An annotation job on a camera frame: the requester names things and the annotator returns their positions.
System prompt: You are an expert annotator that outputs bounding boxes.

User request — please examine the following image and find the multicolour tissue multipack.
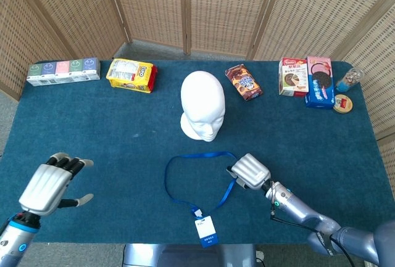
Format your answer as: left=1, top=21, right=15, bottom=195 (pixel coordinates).
left=26, top=57, right=101, bottom=87

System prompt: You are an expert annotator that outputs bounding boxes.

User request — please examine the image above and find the red white Nestle box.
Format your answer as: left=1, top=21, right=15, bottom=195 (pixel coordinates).
left=278, top=57, right=309, bottom=97

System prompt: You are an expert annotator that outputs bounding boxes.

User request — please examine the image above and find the yellow Lipo biscuit bag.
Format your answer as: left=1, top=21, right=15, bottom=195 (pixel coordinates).
left=106, top=58, right=158, bottom=94

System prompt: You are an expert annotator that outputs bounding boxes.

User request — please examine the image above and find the white foam mannequin head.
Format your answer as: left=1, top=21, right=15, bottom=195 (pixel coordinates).
left=180, top=70, right=226, bottom=143

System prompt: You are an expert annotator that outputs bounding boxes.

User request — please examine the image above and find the blue lanyard with white badge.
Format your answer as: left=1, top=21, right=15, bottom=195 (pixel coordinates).
left=164, top=151, right=239, bottom=249

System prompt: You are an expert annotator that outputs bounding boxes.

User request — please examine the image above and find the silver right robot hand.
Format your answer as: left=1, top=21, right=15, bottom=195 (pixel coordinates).
left=226, top=153, right=272, bottom=191

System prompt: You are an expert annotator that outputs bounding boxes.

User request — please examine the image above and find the grey robot torso base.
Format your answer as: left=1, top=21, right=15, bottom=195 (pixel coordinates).
left=122, top=243, right=259, bottom=267

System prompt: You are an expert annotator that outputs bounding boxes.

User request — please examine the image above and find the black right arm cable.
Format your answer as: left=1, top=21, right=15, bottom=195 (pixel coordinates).
left=269, top=197, right=356, bottom=267

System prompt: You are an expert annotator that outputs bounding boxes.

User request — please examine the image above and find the blue table cloth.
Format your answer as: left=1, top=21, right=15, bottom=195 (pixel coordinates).
left=0, top=59, right=389, bottom=245

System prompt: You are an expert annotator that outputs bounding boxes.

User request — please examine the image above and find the clear plastic cup blue base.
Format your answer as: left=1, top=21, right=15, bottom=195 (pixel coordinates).
left=335, top=67, right=365, bottom=93

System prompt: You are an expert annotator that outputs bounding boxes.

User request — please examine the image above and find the brown chocolate cookie pack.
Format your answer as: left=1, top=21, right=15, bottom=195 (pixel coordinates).
left=225, top=64, right=264, bottom=102

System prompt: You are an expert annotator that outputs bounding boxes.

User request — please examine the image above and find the bamboo folding screen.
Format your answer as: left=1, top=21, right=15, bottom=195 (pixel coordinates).
left=0, top=0, right=395, bottom=187

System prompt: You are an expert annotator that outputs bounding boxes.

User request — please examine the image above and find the pink blue Oreo box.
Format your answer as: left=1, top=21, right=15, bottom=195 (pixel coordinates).
left=304, top=55, right=336, bottom=109

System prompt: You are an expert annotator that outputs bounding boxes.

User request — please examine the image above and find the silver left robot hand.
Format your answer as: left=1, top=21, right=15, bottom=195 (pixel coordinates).
left=18, top=152, right=94, bottom=217

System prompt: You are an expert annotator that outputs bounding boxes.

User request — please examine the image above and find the round wooden red lid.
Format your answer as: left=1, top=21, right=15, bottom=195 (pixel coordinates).
left=332, top=94, right=354, bottom=115

